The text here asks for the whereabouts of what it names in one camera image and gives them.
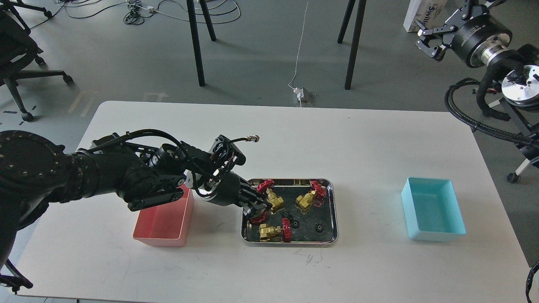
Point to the floor power socket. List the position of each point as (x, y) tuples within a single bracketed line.
[(302, 96)]

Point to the black office chair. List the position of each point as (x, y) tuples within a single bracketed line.
[(18, 50)]

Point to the brass valve top right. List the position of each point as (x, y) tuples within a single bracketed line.
[(314, 196)]

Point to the pink plastic box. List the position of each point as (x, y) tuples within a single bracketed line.
[(166, 225)]

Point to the black stand legs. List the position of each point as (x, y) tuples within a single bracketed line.
[(355, 37), (195, 36)]

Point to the white cardboard box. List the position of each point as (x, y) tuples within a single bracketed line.
[(428, 12)]

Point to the black stand right legs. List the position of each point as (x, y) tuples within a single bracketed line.
[(355, 37)]

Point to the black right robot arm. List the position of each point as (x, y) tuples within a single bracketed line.
[(510, 84)]

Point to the shiny metal tray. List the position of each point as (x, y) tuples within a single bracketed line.
[(289, 189)]

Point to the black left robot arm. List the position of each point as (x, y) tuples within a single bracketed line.
[(145, 168)]

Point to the brass valve bottom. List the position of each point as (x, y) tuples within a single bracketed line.
[(267, 232)]

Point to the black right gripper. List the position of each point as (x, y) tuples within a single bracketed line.
[(475, 36)]

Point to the brass valve red handle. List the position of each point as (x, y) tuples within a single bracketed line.
[(260, 218)]

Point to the light blue plastic box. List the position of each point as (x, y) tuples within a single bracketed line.
[(431, 210)]

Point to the black stand left legs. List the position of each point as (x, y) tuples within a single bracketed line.
[(195, 36)]

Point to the brass valve top left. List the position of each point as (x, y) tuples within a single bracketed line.
[(276, 201)]

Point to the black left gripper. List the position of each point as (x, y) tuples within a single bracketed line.
[(234, 190)]

